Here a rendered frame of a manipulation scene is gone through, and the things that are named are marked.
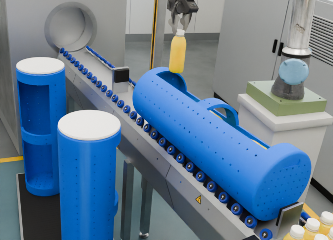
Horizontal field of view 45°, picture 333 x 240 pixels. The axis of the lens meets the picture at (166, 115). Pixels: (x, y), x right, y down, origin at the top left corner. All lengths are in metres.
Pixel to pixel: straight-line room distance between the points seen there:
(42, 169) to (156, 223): 0.91
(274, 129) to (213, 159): 0.39
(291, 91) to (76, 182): 1.04
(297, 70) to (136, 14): 5.07
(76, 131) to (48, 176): 1.28
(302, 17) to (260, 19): 2.29
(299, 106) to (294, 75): 0.22
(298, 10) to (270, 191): 0.71
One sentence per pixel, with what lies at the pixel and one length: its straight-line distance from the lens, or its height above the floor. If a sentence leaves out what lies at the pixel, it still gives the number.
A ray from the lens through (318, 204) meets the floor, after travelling 3.41.
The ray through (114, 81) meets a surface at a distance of 2.39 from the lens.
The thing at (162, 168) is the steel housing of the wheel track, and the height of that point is 0.86.
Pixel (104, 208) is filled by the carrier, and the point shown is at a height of 0.65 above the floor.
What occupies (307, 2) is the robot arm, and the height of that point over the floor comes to 1.65.
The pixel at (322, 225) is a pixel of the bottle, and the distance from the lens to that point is 1.42.
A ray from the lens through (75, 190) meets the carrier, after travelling 1.89.
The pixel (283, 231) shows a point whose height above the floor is 0.95.
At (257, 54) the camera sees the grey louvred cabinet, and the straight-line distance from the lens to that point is 4.00.
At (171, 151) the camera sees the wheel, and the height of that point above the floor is 0.96.
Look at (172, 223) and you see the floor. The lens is 2.88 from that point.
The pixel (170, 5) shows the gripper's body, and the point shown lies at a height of 1.55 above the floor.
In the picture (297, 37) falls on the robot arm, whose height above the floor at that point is 1.52.
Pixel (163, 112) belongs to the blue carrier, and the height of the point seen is 1.14.
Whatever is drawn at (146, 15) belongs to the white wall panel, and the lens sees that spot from 6.65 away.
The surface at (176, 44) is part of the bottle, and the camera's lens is 1.80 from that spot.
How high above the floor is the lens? 1.90
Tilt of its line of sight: 26 degrees down
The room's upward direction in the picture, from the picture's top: 5 degrees clockwise
